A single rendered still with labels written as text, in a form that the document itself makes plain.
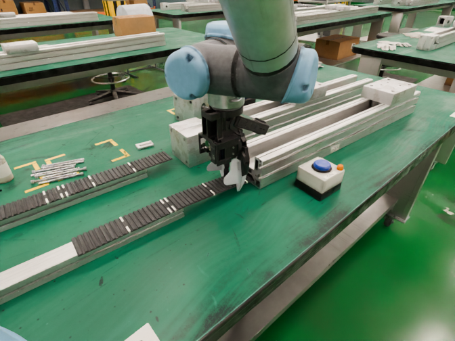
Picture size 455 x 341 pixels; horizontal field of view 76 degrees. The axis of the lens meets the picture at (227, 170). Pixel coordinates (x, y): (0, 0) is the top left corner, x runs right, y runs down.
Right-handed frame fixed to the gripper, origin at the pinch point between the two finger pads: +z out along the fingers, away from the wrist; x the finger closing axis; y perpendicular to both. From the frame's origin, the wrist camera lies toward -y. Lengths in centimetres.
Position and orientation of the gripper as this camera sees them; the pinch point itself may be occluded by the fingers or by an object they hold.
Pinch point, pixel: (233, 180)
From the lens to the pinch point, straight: 72.4
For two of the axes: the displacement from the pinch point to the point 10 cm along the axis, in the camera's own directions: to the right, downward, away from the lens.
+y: -7.9, 3.4, -5.0
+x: 6.1, 4.4, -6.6
